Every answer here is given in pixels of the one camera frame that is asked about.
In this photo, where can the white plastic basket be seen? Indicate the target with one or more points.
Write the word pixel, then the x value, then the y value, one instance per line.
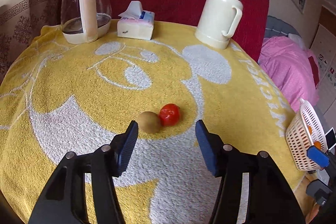
pixel 299 139

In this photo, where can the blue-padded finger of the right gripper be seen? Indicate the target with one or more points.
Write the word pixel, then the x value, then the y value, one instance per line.
pixel 317 156

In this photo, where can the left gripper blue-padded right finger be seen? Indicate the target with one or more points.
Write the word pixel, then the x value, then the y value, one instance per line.
pixel 270 198

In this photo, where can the small orange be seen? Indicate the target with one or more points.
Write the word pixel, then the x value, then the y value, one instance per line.
pixel 309 129

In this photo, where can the yellow cartoon towel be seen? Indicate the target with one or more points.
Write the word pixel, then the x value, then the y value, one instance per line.
pixel 59 97

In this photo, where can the cream thermos flask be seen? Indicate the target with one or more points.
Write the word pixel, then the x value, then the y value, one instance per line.
pixel 218 22

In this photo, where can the tissue box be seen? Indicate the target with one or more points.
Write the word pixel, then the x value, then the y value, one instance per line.
pixel 135 22

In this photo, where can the glass electric kettle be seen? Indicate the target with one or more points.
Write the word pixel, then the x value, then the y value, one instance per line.
pixel 85 21

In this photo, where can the large orange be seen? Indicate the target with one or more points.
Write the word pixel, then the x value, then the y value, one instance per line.
pixel 318 145

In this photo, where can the far tan kiwi fruit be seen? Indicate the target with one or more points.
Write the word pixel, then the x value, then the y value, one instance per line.
pixel 149 122

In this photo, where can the pink bedding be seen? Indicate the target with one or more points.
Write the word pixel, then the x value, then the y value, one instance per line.
pixel 293 70

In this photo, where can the beige patterned curtain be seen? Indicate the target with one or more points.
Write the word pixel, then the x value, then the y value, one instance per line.
pixel 21 21

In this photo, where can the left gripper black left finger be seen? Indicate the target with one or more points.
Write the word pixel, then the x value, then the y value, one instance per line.
pixel 62 200

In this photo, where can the far red tomato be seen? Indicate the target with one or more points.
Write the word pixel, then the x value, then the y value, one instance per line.
pixel 169 115

